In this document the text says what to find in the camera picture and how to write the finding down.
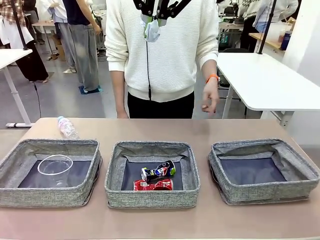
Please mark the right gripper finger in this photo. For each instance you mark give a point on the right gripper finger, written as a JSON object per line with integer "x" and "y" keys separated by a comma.
{"x": 177, "y": 10}
{"x": 145, "y": 10}

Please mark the white paper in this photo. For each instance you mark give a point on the white paper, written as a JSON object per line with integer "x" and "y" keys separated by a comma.
{"x": 153, "y": 32}

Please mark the crushed black drink can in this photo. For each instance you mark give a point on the crushed black drink can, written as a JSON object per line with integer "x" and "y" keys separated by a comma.
{"x": 160, "y": 171}

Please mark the crushed red drink can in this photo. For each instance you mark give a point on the crushed red drink can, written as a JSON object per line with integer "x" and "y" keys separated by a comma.
{"x": 150, "y": 185}

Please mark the clear plastic cup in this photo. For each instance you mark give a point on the clear plastic cup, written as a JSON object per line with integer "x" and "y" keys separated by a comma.
{"x": 58, "y": 175}

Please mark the person's right forearm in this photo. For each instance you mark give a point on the person's right forearm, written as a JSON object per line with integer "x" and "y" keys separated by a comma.
{"x": 120, "y": 92}

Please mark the person's left forearm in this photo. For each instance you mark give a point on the person's left forearm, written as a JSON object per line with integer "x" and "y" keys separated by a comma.
{"x": 210, "y": 68}

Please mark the person's left hand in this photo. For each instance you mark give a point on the person's left hand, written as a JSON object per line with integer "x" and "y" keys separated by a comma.
{"x": 211, "y": 97}

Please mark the person's right hand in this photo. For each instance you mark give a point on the person's right hand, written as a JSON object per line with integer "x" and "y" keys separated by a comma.
{"x": 122, "y": 115}

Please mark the white knit sweater torso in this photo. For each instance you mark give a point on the white knit sweater torso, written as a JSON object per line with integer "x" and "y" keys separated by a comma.
{"x": 175, "y": 55}

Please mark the black sweater zipper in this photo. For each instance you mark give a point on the black sweater zipper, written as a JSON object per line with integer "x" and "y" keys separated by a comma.
{"x": 148, "y": 65}

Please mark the white workbench with equipment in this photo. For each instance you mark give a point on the white workbench with equipment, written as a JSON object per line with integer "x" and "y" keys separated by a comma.
{"x": 230, "y": 27}

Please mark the person in grey trousers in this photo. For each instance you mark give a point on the person in grey trousers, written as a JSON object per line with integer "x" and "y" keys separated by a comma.
{"x": 85, "y": 50}

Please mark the person in patterned sweater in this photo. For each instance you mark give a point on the person in patterned sweater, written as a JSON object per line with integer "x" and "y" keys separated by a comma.
{"x": 250, "y": 10}

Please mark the orange wristband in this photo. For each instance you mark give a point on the orange wristband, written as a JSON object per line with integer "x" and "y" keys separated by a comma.
{"x": 212, "y": 77}

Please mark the person in white shirt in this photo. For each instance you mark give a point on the person in white shirt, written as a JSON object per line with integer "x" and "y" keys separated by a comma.
{"x": 66, "y": 42}

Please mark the black stand pole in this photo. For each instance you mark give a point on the black stand pole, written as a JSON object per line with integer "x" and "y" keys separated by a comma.
{"x": 267, "y": 25}
{"x": 22, "y": 32}

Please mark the brown cardboard box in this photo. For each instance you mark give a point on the brown cardboard box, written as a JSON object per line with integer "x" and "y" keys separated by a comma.
{"x": 61, "y": 53}

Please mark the wooden table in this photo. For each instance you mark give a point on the wooden table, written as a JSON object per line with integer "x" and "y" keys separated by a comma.
{"x": 267, "y": 40}

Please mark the black trousers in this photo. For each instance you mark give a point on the black trousers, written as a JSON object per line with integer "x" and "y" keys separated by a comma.
{"x": 162, "y": 107}

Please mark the person in light blue shirt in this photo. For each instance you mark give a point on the person in light blue shirt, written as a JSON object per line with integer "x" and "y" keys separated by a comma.
{"x": 282, "y": 10}

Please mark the large white table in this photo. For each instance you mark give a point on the large white table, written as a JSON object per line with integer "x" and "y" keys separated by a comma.
{"x": 262, "y": 80}

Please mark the dark blue bottle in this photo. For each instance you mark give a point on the dark blue bottle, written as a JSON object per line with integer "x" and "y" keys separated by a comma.
{"x": 285, "y": 41}

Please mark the person in plaid shirt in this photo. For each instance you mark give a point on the person in plaid shirt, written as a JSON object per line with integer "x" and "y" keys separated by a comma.
{"x": 10, "y": 32}

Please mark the small white table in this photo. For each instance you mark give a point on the small white table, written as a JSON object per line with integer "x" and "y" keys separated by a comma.
{"x": 12, "y": 55}

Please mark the clear bottle with pink label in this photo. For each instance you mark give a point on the clear bottle with pink label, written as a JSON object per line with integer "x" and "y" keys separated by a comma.
{"x": 67, "y": 127}

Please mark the grey fabric basket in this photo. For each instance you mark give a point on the grey fabric basket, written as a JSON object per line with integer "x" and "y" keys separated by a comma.
{"x": 262, "y": 195}
{"x": 50, "y": 197}
{"x": 150, "y": 200}

